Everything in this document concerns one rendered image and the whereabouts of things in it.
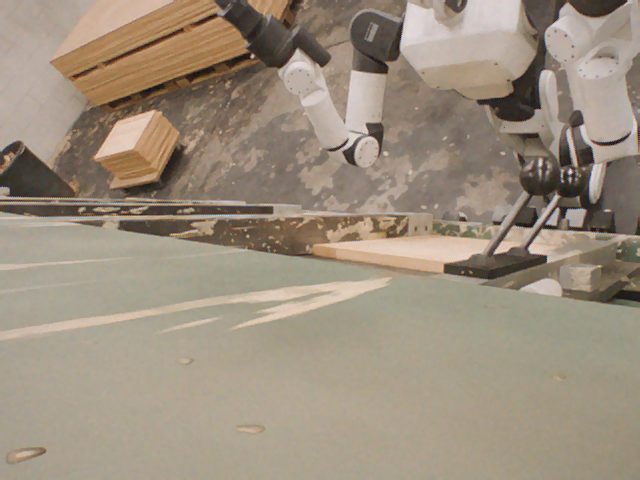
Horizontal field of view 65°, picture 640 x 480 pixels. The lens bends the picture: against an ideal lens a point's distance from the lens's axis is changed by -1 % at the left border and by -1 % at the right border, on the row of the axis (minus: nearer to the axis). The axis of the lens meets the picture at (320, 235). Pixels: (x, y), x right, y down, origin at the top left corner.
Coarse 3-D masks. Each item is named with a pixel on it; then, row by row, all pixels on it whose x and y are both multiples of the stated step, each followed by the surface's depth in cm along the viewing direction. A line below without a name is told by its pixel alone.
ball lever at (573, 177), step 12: (564, 168) 57; (576, 168) 56; (564, 180) 56; (576, 180) 56; (564, 192) 57; (576, 192) 56; (552, 204) 58; (540, 216) 59; (540, 228) 59; (528, 240) 60; (516, 252) 60; (528, 252) 61
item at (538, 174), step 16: (528, 160) 48; (544, 160) 47; (528, 176) 47; (544, 176) 46; (560, 176) 47; (528, 192) 48; (544, 192) 47; (512, 208) 50; (512, 224) 50; (496, 240) 51; (480, 256) 51
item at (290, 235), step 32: (0, 192) 51; (96, 224) 61; (128, 224) 64; (160, 224) 68; (192, 224) 72; (224, 224) 76; (256, 224) 82; (288, 224) 88; (320, 224) 94; (352, 224) 103; (384, 224) 112; (416, 224) 123
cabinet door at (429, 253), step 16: (368, 240) 107; (384, 240) 108; (400, 240) 110; (416, 240) 112; (432, 240) 117; (448, 240) 118; (464, 240) 119; (480, 240) 119; (336, 256) 90; (352, 256) 87; (368, 256) 85; (384, 256) 83; (400, 256) 81; (416, 256) 82; (432, 256) 83; (448, 256) 86; (464, 256) 87
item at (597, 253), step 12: (540, 252) 75; (552, 252) 76; (564, 252) 77; (576, 252) 78; (588, 252) 82; (600, 252) 90; (612, 252) 100; (552, 264) 65; (564, 264) 70; (588, 264) 83; (600, 264) 91; (432, 276) 48; (444, 276) 49; (456, 276) 49; (504, 276) 51; (516, 276) 54; (528, 276) 57; (540, 276) 61; (552, 276) 65; (504, 288) 51; (516, 288) 54
